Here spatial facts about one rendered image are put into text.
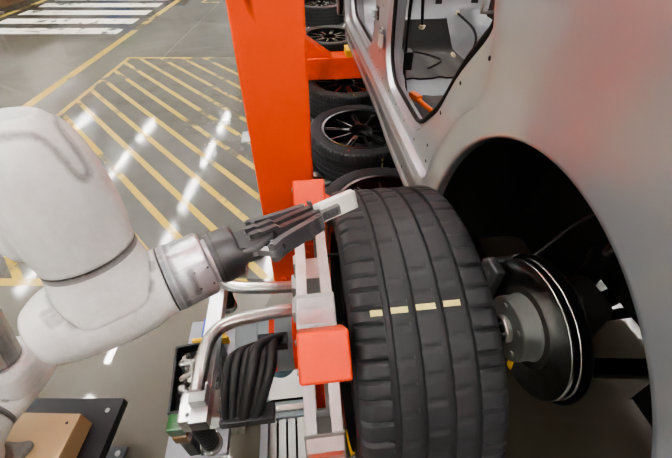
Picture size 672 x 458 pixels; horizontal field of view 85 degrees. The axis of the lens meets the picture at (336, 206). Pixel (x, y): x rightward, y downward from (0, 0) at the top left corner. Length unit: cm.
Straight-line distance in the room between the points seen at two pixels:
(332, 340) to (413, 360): 13
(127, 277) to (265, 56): 59
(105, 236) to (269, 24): 58
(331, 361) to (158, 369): 149
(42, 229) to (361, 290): 41
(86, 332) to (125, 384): 150
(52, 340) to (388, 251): 46
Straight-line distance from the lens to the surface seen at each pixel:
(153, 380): 196
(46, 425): 159
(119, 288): 48
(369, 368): 59
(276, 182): 107
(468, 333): 63
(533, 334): 95
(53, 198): 43
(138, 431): 189
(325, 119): 246
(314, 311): 62
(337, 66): 298
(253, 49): 90
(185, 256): 50
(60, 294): 49
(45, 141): 44
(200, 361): 74
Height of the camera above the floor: 164
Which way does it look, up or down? 41 degrees down
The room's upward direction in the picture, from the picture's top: straight up
